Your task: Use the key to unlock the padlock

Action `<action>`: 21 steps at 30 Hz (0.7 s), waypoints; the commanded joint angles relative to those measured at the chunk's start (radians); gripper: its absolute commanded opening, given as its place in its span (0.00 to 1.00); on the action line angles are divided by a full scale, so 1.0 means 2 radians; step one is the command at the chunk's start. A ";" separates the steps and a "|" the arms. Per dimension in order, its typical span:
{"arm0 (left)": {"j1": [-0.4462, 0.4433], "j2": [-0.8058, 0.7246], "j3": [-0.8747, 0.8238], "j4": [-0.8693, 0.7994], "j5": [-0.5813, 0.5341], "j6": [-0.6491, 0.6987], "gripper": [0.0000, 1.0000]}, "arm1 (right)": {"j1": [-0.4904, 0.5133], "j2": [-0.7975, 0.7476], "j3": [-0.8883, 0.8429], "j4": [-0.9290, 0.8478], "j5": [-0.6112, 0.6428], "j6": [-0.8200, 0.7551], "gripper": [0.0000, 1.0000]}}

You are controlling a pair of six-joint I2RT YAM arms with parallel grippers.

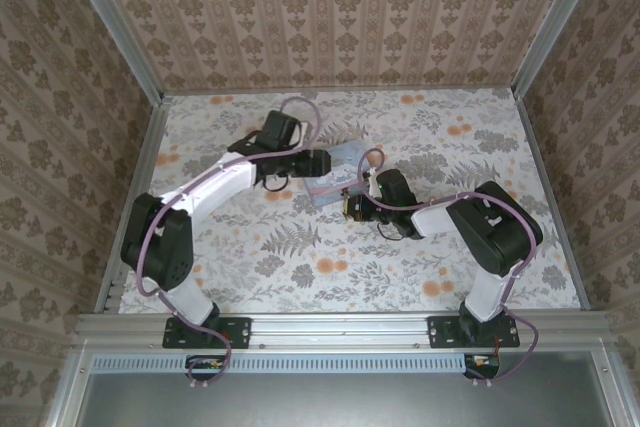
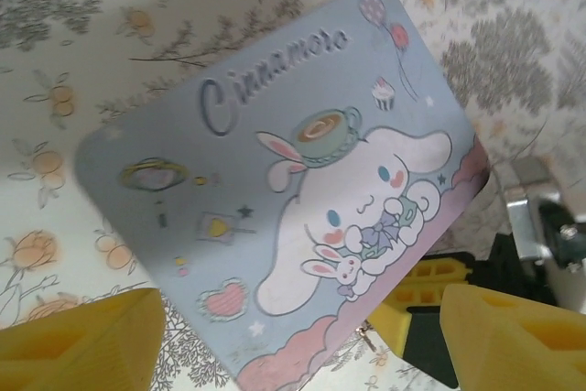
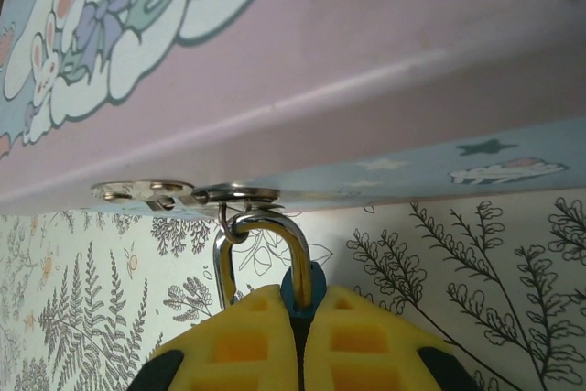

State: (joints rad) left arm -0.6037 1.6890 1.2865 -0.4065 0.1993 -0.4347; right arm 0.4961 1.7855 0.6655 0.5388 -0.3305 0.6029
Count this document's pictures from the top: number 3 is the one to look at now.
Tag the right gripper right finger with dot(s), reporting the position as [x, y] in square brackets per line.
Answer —
[366, 345]

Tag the silver box hasp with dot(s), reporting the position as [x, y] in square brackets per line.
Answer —
[137, 189]

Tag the small blue padlock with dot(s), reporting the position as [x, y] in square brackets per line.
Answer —
[302, 267]

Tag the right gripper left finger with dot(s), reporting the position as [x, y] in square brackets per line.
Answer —
[238, 345]

